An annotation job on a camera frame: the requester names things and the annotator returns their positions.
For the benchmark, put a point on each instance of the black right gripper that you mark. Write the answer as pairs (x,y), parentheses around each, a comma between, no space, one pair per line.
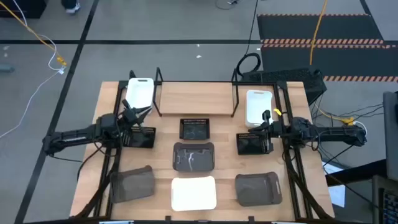
(275,129)

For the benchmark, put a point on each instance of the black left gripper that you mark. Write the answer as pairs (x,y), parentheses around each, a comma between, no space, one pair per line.
(130,115)

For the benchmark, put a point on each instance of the black slotted plastic basket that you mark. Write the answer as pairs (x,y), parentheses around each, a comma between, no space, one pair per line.
(250,144)
(194,130)
(141,140)

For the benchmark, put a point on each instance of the white plastic basket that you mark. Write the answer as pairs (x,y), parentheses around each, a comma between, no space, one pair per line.
(193,193)
(140,91)
(258,105)

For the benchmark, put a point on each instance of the grey plastic basket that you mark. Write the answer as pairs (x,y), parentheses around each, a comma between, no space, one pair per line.
(193,157)
(258,188)
(132,184)

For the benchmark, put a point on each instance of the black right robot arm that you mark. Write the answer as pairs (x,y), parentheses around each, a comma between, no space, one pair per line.
(326,132)

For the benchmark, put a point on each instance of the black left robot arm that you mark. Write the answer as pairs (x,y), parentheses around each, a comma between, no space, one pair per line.
(77,137)

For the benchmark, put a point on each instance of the wooden shelf with black legs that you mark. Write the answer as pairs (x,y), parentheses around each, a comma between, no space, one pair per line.
(196,98)

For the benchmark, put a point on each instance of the small yellow tag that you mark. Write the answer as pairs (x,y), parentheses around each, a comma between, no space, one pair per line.
(277,111)

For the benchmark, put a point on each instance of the black mat with hazard stripes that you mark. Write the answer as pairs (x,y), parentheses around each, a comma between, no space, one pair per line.
(326,60)
(317,28)

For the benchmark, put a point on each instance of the white paper sheet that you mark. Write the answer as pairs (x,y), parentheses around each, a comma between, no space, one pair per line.
(337,194)

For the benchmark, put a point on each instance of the person's shoe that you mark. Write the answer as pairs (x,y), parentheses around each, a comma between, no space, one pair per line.
(73,9)

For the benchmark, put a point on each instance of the grey cabinet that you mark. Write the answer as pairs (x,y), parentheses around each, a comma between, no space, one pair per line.
(391,133)

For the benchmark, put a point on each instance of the small grey object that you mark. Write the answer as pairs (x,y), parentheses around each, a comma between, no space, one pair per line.
(6,68)

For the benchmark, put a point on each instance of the dark keyboard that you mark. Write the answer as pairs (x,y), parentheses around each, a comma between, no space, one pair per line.
(391,208)

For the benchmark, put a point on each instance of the black furniture block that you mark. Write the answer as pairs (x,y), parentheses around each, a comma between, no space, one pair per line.
(21,7)

